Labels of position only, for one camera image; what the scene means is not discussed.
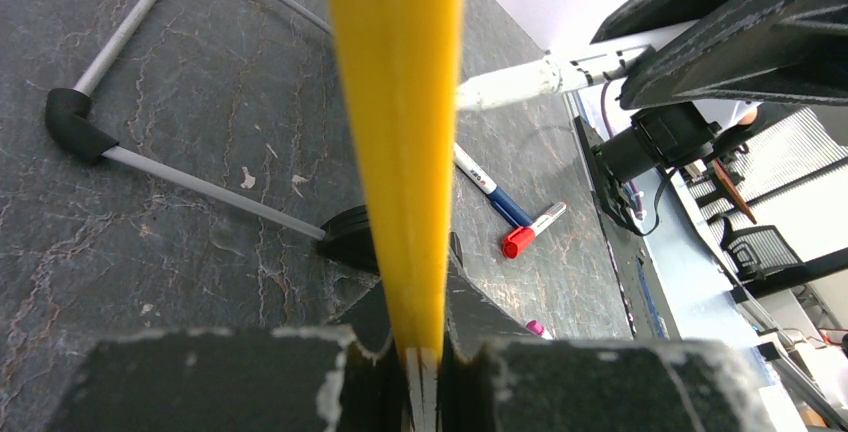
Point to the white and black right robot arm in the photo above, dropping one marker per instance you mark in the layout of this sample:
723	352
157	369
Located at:
673	134

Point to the red-capped marker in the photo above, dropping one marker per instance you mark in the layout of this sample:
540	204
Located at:
521	238

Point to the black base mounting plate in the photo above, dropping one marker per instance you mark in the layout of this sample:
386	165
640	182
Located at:
609	174

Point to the yellow-framed whiteboard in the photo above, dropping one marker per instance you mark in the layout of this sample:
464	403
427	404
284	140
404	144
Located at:
399	62

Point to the black-capped whiteboard marker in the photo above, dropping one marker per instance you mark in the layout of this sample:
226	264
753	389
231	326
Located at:
550	75

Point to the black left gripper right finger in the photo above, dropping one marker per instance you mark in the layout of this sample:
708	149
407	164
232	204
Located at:
472	318

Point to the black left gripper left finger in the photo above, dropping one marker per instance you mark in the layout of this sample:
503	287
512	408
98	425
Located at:
368	320

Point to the magenta-capped marker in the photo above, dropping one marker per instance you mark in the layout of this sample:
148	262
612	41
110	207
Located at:
538	329

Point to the blue-capped marker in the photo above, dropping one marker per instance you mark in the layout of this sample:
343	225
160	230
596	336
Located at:
501	201

